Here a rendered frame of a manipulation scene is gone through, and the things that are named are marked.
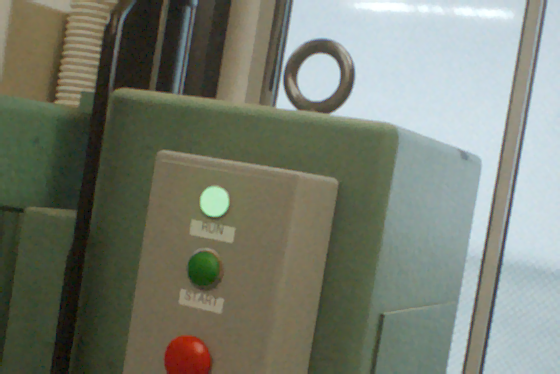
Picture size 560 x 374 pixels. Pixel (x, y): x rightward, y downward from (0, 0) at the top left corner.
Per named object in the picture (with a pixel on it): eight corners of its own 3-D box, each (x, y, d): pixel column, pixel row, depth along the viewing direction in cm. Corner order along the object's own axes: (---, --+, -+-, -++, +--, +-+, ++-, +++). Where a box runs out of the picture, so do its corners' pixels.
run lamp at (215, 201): (199, 215, 56) (205, 182, 56) (228, 221, 55) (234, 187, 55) (194, 215, 55) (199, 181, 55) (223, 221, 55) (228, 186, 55)
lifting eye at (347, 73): (281, 119, 74) (294, 37, 74) (351, 128, 72) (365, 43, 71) (271, 116, 73) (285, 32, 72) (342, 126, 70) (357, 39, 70)
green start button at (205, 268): (185, 284, 56) (192, 245, 56) (220, 292, 55) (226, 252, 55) (180, 285, 56) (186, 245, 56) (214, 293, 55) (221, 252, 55)
